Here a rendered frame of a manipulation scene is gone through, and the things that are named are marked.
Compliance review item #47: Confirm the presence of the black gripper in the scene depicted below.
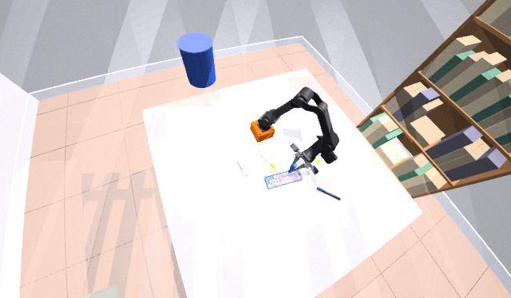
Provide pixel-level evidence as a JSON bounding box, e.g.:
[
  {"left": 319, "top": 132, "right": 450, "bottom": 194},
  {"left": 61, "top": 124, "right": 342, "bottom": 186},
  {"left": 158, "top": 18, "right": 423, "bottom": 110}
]
[{"left": 290, "top": 143, "right": 319, "bottom": 175}]

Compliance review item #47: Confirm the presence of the blue stylus with grey tip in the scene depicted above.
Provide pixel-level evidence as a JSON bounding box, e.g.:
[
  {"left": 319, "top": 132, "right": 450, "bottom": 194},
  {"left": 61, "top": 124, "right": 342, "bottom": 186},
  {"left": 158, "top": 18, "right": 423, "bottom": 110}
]
[{"left": 288, "top": 164, "right": 297, "bottom": 174}]

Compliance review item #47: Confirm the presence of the white keyboard with letter keys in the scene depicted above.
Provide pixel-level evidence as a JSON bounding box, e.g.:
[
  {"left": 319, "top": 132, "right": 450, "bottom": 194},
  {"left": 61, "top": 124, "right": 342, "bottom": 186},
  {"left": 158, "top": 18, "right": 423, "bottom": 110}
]
[{"left": 264, "top": 170, "right": 303, "bottom": 190}]

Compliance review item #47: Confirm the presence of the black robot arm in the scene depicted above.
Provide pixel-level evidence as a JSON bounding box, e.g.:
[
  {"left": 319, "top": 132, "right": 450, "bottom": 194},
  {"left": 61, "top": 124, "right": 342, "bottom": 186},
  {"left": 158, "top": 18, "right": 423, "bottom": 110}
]
[{"left": 257, "top": 86, "right": 340, "bottom": 165}]

